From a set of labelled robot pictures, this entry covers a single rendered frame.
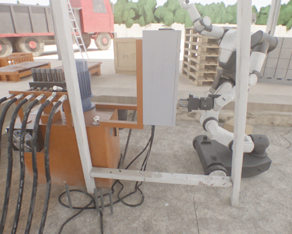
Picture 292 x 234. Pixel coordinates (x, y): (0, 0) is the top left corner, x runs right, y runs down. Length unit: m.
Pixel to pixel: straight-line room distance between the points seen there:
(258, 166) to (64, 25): 1.85
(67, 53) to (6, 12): 8.20
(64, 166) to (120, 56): 3.24
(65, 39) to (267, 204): 1.86
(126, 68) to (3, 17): 6.01
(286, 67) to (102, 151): 3.81
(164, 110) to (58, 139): 0.86
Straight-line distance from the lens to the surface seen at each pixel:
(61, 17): 1.16
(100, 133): 1.43
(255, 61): 1.43
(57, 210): 1.71
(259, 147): 2.03
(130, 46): 4.38
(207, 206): 1.67
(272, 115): 3.18
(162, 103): 1.22
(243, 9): 1.08
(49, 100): 1.32
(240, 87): 1.15
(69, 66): 1.18
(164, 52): 1.15
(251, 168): 1.93
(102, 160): 1.57
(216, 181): 1.53
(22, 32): 9.40
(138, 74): 1.19
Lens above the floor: 1.23
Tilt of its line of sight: 24 degrees down
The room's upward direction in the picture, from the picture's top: straight up
